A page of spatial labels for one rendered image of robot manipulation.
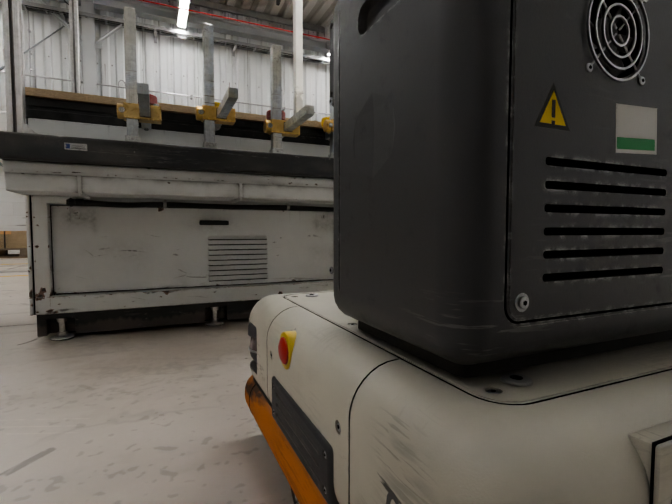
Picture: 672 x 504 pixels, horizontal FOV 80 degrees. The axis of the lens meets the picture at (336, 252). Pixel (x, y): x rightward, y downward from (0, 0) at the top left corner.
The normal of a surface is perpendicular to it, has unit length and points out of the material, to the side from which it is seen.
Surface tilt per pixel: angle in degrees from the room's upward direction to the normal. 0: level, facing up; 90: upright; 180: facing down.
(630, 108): 90
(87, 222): 90
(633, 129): 90
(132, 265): 86
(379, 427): 73
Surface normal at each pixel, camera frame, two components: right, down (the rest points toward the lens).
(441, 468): -0.81, -0.45
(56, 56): 0.40, 0.05
